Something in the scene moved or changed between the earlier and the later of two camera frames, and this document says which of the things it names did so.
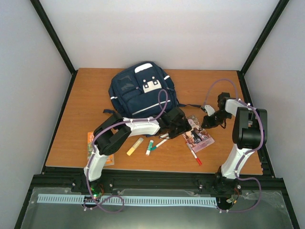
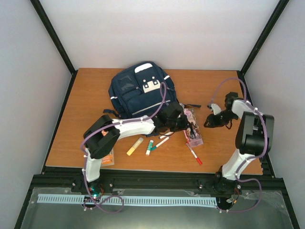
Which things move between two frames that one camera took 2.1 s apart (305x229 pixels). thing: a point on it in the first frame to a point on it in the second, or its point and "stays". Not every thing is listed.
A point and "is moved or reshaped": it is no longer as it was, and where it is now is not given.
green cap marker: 155,147 stays
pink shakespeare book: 196,137 is moved or reshaped
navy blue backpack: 142,90 stays
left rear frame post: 73,71 stays
